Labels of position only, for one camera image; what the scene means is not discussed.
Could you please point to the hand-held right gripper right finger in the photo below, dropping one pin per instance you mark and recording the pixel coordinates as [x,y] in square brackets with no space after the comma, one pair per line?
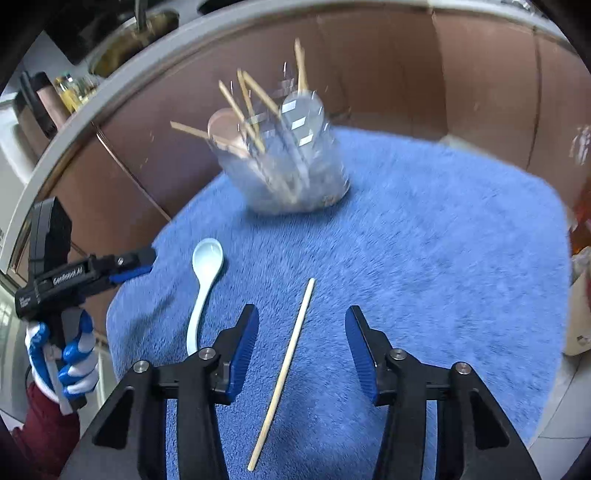
[362,357]

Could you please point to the clear plastic utensil holder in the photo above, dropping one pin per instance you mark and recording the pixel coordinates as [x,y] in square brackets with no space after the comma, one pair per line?
[318,180]

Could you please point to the person's left forearm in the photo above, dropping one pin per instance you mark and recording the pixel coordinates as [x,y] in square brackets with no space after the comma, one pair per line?
[46,438]

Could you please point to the cardboard box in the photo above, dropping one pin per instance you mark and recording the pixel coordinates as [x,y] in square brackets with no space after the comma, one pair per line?
[579,318]

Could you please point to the blue towel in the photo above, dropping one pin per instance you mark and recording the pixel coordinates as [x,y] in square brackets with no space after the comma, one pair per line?
[438,277]

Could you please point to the pink thermos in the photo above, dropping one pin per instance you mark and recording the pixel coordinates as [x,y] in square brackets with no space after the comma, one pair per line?
[51,106]

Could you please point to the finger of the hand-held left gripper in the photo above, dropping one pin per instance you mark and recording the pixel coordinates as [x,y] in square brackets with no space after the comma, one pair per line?
[136,257]
[131,273]

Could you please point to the white ceramic spoon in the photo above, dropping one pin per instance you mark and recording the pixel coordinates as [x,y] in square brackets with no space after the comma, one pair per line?
[207,256]

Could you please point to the bronze wok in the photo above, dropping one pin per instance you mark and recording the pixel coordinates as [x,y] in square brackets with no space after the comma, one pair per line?
[124,48]

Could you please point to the large cooking oil bottle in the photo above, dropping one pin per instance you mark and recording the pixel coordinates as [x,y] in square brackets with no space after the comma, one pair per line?
[581,228]

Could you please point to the cooking oil bottle green cap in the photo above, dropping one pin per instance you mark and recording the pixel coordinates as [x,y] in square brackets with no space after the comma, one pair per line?
[69,92]

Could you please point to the brown lower cabinet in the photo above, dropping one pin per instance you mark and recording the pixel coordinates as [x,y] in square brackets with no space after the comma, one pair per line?
[392,69]

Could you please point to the person's left hand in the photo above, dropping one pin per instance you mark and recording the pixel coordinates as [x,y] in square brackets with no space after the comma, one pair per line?
[78,369]

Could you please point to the black thermos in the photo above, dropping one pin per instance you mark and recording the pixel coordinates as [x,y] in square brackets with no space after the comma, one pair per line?
[32,106]

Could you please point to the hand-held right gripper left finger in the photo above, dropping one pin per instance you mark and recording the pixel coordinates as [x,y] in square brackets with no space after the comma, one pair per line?
[244,353]

